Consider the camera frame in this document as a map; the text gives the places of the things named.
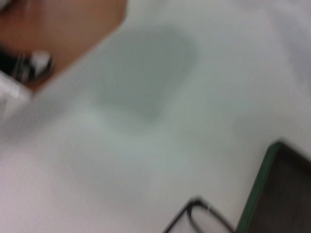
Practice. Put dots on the green glasses case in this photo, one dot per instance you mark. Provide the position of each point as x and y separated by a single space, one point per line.
286 194

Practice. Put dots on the black glasses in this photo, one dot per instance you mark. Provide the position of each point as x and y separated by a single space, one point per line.
197 202

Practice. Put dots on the black and silver floor fixture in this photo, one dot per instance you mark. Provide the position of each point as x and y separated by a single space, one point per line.
24 68

